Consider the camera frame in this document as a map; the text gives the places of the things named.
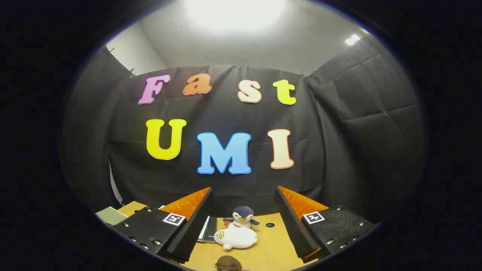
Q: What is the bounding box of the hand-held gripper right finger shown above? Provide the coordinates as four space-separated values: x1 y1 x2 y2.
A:
274 185 378 264

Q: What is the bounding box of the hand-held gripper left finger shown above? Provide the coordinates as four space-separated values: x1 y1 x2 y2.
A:
112 187 214 264

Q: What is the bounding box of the brown fuzzy shoe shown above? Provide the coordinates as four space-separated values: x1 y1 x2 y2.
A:
215 256 243 271

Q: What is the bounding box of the beige fabric storage box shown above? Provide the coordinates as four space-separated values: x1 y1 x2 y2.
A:
95 207 128 225

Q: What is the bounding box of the pale blue cover book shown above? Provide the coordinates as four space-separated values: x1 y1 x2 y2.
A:
197 216 210 242

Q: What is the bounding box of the black book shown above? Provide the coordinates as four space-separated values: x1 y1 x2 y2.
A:
206 217 218 244

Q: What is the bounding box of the white plush toy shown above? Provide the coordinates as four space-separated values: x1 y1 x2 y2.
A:
214 224 258 250

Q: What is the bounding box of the penguin plush toy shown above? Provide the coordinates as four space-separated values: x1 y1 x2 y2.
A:
223 206 260 229

